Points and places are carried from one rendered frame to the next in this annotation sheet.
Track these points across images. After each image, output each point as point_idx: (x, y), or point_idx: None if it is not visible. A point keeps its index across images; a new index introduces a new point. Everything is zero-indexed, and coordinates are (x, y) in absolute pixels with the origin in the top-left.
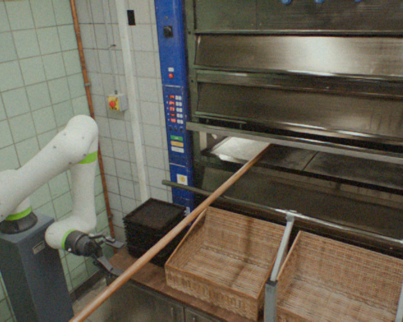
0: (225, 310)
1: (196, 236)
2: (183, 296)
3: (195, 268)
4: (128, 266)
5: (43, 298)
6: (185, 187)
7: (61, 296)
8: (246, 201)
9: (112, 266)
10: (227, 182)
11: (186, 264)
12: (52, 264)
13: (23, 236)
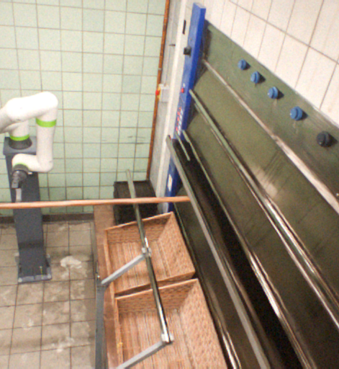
0: (109, 287)
1: (151, 228)
2: (102, 258)
3: (132, 249)
4: (103, 217)
5: None
6: (129, 184)
7: (32, 202)
8: (138, 220)
9: (97, 210)
10: (148, 198)
11: (131, 242)
12: (30, 179)
13: (10, 151)
